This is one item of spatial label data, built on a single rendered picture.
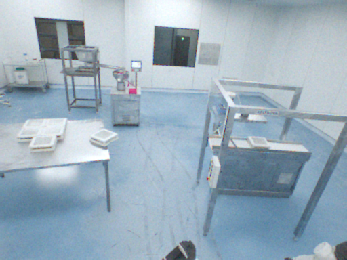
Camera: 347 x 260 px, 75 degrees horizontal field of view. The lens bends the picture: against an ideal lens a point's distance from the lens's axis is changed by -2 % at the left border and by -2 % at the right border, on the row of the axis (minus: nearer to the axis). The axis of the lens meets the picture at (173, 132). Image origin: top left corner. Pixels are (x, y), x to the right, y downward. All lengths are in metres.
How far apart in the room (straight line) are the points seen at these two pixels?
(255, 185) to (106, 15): 6.07
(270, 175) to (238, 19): 5.66
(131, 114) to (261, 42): 5.20
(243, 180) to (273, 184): 0.45
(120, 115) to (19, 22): 4.33
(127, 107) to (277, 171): 3.17
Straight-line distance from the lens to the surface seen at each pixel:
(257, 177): 3.46
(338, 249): 1.10
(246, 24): 8.19
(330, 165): 2.70
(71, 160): 2.65
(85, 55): 5.65
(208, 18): 7.76
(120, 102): 4.95
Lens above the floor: 2.26
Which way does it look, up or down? 27 degrees down
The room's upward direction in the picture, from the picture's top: 5 degrees clockwise
